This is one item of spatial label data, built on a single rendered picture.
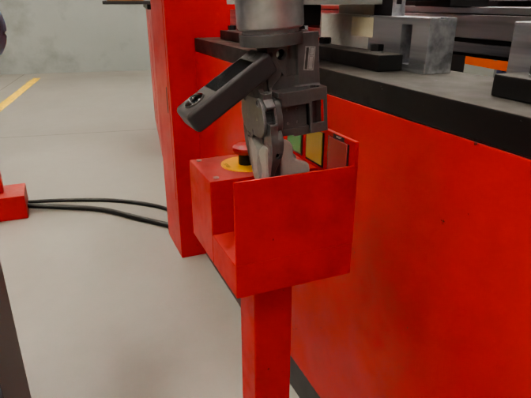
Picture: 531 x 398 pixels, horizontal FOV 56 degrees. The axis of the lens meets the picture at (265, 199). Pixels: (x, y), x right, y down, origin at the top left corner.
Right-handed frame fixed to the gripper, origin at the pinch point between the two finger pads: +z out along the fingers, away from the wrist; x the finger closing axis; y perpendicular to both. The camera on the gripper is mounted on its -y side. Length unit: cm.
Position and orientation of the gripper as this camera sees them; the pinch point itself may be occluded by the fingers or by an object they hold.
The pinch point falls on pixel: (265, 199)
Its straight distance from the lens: 62.6
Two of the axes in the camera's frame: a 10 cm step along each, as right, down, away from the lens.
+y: 9.2, -2.2, 3.3
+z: 0.7, 9.1, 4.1
